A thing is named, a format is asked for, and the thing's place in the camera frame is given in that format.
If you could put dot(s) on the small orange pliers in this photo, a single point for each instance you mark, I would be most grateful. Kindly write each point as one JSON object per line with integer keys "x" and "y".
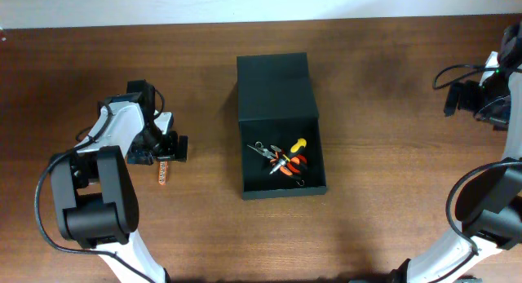
{"x": 296, "y": 166}

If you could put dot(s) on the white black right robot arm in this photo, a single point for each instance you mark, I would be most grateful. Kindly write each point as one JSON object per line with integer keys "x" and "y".
{"x": 483, "y": 208}

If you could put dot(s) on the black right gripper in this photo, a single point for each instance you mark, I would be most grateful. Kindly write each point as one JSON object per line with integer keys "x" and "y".
{"x": 466, "y": 101}

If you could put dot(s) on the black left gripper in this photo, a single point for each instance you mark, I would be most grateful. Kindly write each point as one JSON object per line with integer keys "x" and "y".
{"x": 170, "y": 152}

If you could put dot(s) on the orange black long-nose pliers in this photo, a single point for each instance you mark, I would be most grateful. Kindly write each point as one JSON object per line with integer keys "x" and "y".
{"x": 263, "y": 151}

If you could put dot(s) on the orange socket rail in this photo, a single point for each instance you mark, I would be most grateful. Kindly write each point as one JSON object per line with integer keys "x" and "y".
{"x": 162, "y": 172}

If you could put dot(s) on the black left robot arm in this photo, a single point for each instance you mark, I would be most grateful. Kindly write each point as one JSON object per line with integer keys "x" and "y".
{"x": 94, "y": 198}

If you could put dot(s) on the yellow black screwdriver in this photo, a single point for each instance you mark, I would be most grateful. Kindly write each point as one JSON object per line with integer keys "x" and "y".
{"x": 284, "y": 159}

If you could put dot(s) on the black open box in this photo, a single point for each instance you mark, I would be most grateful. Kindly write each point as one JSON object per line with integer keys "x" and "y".
{"x": 277, "y": 106}

